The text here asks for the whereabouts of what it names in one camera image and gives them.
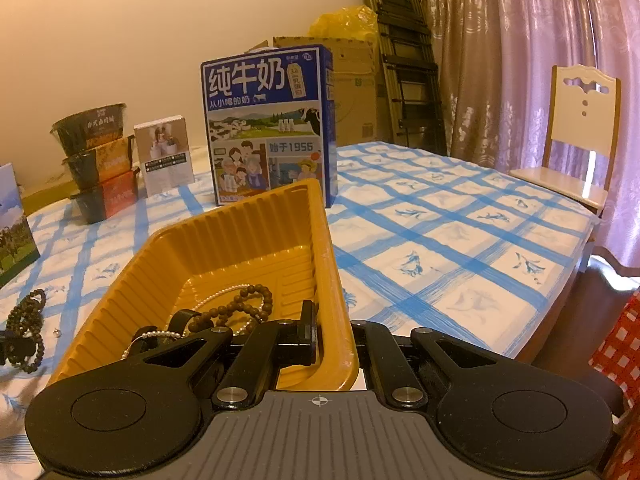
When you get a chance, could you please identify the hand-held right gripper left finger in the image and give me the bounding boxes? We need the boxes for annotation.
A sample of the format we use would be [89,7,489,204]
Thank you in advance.
[121,301,322,409]

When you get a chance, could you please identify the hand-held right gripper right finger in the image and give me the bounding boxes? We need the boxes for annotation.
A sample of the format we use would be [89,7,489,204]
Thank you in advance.
[349,319,503,404]

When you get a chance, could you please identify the brown bead bracelet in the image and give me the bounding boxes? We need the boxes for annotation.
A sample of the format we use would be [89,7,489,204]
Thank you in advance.
[4,288,49,374]
[182,284,275,339]

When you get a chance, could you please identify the white pearl necklace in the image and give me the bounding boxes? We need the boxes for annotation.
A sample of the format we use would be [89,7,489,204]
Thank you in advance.
[122,284,252,361]

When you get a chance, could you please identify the orange plastic tray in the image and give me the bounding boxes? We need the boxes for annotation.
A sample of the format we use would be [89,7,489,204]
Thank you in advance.
[47,177,360,393]

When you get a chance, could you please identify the small white photo box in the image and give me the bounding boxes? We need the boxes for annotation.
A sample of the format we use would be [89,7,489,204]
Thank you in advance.
[133,116,196,197]

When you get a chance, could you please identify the blue milk carton box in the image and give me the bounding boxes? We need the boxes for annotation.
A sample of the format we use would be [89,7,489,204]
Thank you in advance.
[201,44,340,209]

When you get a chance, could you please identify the brown cardboard box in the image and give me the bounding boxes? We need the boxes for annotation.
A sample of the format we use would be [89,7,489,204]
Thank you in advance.
[245,35,381,149]

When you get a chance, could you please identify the red label noodle bowl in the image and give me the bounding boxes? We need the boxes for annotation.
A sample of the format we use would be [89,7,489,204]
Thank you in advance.
[70,170,141,225]

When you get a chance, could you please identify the red checked cloth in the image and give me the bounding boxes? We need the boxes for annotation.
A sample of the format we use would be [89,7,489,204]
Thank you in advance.
[589,287,640,392]

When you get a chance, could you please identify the orange label noodle bowl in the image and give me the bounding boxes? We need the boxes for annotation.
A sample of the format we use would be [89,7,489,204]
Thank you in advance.
[62,139,135,187]

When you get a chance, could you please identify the folding step ladder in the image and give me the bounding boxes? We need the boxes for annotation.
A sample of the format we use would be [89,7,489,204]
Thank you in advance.
[365,0,449,157]

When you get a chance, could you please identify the dark round noodle bowl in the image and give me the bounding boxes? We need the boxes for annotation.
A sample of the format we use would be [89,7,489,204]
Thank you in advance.
[50,102,129,154]

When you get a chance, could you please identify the white wooden chair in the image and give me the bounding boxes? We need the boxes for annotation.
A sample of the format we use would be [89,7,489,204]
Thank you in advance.
[509,64,622,216]

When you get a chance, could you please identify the yellow plastic bag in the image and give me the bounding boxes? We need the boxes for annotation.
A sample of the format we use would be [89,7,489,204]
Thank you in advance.
[307,5,379,44]

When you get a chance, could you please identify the landscape picture box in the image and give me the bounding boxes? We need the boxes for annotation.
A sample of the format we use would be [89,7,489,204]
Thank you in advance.
[0,162,42,289]

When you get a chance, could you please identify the pink patterned curtain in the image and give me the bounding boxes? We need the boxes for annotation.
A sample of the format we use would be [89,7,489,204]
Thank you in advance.
[420,0,640,279]

